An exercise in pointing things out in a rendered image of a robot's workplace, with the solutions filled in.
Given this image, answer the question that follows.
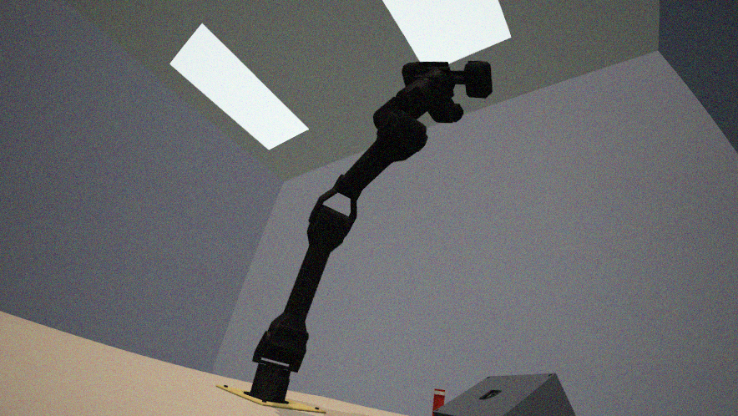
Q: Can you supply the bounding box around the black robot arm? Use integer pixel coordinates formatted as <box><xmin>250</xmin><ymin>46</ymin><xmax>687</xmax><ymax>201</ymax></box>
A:
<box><xmin>244</xmin><ymin>79</ymin><xmax>463</xmax><ymax>404</ymax></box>

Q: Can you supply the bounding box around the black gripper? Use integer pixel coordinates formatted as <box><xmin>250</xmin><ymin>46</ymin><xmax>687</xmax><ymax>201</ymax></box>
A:
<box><xmin>402</xmin><ymin>60</ymin><xmax>493</xmax><ymax>107</ymax></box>

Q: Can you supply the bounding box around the grey square panel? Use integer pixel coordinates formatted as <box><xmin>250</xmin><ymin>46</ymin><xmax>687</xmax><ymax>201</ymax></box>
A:
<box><xmin>433</xmin><ymin>373</ymin><xmax>576</xmax><ymax>416</ymax></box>

